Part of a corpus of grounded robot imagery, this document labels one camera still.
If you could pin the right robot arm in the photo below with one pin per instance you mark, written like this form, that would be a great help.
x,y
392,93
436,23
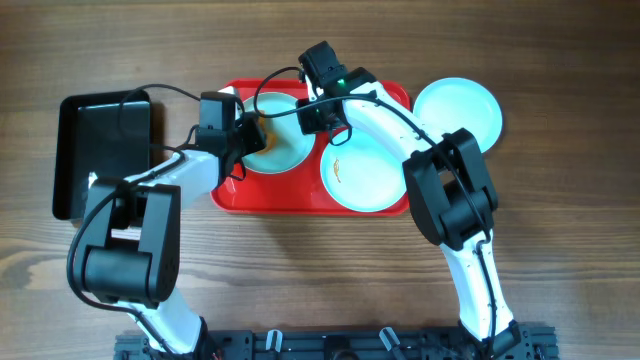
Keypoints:
x,y
451,196

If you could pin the orange and green sponge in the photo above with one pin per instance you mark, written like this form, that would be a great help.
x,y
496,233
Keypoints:
x,y
270,136

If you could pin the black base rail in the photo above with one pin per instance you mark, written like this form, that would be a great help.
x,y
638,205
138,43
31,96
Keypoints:
x,y
535,342

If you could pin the black water tray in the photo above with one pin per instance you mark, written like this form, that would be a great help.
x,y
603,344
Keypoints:
x,y
104,134

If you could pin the light blue plate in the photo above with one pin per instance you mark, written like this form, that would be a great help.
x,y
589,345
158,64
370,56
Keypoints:
x,y
292,146
454,102
361,174

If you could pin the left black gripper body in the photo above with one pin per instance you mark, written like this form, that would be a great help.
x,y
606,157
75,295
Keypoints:
x,y
246,139

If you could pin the red serving tray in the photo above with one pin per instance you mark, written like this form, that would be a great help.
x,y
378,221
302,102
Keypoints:
x,y
297,191

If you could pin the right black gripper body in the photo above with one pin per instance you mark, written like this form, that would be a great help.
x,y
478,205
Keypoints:
x,y
313,120

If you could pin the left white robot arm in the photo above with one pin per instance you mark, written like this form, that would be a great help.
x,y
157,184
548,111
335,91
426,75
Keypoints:
x,y
125,256

